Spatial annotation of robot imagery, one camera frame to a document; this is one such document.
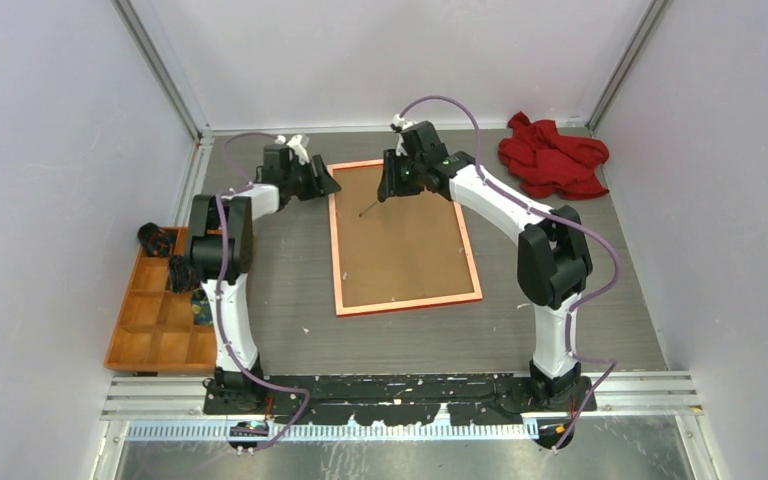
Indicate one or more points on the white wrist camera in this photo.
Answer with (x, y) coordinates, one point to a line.
(399, 123)
(298, 144)

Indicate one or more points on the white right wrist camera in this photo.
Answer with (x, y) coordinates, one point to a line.
(399, 123)

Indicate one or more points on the yellow black screwdriver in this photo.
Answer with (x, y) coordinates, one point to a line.
(368, 208)

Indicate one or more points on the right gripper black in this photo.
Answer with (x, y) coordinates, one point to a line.
(392, 184)

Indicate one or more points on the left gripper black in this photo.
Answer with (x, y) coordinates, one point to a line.
(321, 186)

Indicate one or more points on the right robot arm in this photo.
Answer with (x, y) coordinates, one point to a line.
(552, 259)

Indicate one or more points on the blue green item in tray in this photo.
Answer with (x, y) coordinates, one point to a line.
(201, 309)

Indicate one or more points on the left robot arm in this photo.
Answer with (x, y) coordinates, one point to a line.
(220, 248)

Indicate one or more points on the red cloth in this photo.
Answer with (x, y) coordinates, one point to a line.
(547, 162)

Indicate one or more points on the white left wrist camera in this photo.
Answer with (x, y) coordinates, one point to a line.
(298, 144)

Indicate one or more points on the wooden compartment tray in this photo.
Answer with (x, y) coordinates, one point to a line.
(156, 329)

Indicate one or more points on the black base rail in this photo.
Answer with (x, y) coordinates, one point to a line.
(394, 400)

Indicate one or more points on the red picture frame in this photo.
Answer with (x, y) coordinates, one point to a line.
(406, 253)

